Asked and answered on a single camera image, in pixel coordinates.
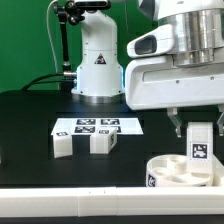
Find white cable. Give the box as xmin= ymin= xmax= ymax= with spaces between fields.
xmin=46 ymin=0 xmax=60 ymax=74

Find black cable bundle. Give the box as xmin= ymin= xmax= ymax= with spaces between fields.
xmin=21 ymin=72 xmax=78 ymax=92

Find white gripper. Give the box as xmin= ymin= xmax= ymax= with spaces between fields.
xmin=125 ymin=56 xmax=224 ymax=138

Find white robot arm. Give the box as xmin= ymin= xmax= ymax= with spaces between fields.
xmin=74 ymin=0 xmax=224 ymax=135

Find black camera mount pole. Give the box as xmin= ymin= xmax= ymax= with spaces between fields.
xmin=54 ymin=0 xmax=84 ymax=92

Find white front fence rail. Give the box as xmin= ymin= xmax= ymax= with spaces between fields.
xmin=0 ymin=187 xmax=224 ymax=218

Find white marker sheet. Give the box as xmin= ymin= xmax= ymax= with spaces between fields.
xmin=51 ymin=118 xmax=143 ymax=135

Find black mounted camera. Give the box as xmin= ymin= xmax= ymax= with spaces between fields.
xmin=74 ymin=0 xmax=110 ymax=9

